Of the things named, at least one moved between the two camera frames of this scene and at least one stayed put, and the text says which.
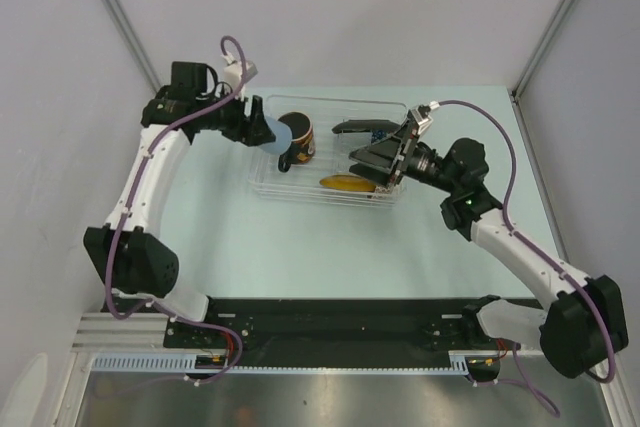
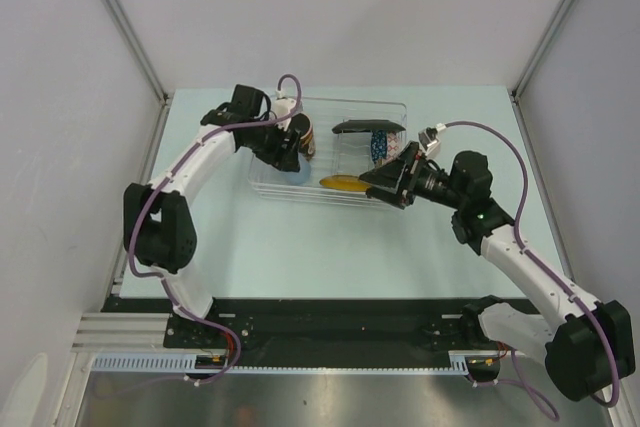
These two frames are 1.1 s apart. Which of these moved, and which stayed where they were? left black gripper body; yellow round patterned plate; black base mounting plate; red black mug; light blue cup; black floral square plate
Moved: left black gripper body; light blue cup
Stayed: black floral square plate; black base mounting plate; red black mug; yellow round patterned plate
